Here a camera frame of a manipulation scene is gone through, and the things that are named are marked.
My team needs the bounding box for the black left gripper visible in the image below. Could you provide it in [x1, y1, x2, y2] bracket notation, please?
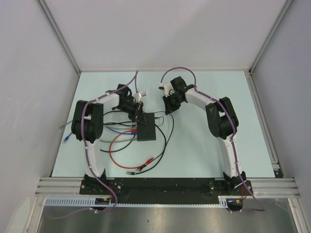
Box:
[115, 101, 146, 125]

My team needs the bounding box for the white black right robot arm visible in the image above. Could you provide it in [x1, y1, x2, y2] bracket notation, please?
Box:
[159, 76, 246, 195]

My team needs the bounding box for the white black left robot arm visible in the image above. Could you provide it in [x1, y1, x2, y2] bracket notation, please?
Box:
[71, 84, 147, 194]

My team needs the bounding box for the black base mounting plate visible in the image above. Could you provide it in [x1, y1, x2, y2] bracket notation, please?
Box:
[79, 175, 252, 196]

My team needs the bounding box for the blue ethernet cable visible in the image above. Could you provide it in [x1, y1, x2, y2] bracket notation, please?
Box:
[62, 127, 138, 144]

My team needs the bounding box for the black network switch box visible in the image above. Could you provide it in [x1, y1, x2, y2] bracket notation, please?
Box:
[137, 113, 156, 142]

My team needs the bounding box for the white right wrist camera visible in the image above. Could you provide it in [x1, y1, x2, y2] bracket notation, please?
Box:
[158, 83, 173, 96]

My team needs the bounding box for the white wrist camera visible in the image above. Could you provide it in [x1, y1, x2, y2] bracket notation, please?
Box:
[158, 83, 173, 96]
[133, 91, 146, 102]

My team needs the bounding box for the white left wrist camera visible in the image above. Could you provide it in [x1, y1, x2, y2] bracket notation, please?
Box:
[133, 91, 146, 102]

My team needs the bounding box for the grey ethernet cable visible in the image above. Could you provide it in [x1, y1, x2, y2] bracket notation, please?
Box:
[59, 121, 137, 144]

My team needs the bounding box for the black cable teal boot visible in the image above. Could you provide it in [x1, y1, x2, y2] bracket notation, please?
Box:
[103, 121, 136, 125]

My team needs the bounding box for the red ethernet cable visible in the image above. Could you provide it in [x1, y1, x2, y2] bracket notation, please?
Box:
[109, 131, 155, 169]

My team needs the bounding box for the thin black power cable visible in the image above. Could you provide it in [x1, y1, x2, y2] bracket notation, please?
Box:
[136, 114, 175, 175]

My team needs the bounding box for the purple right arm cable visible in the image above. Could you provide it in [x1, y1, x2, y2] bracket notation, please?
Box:
[160, 67, 267, 212]

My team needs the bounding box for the grey slotted cable duct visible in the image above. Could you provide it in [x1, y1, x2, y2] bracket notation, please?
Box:
[45, 196, 227, 208]

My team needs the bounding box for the right aluminium side rail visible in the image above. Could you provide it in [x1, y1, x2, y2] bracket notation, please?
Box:
[244, 70, 284, 178]

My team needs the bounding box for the left aluminium corner post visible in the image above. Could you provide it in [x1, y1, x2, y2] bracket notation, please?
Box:
[36, 0, 81, 76]

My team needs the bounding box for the aluminium corner post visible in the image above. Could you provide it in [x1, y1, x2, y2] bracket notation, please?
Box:
[36, 0, 81, 76]
[248, 0, 295, 75]

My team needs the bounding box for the aluminium front frame rail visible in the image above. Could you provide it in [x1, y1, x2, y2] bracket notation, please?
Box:
[35, 178, 300, 198]

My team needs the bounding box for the right aluminium corner post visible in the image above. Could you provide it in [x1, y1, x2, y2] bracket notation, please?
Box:
[248, 0, 295, 75]

